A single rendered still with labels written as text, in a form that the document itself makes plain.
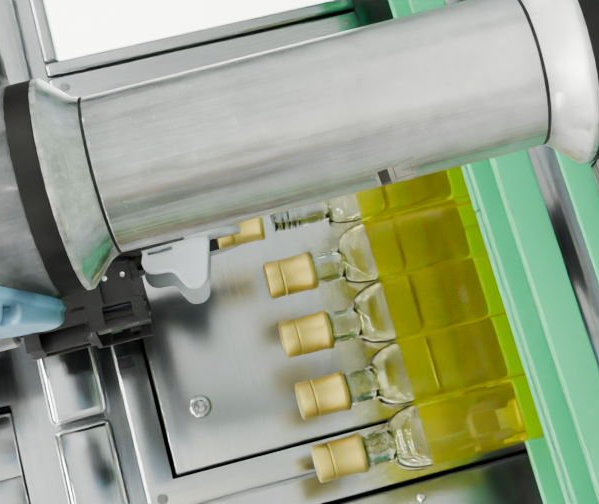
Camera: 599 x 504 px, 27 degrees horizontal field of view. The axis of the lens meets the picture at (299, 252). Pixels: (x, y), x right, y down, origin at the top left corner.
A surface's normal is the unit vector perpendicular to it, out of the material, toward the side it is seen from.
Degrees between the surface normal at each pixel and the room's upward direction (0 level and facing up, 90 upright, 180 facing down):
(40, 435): 90
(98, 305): 90
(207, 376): 90
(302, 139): 86
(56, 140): 130
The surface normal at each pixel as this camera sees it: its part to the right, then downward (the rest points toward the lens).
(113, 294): 0.05, -0.27
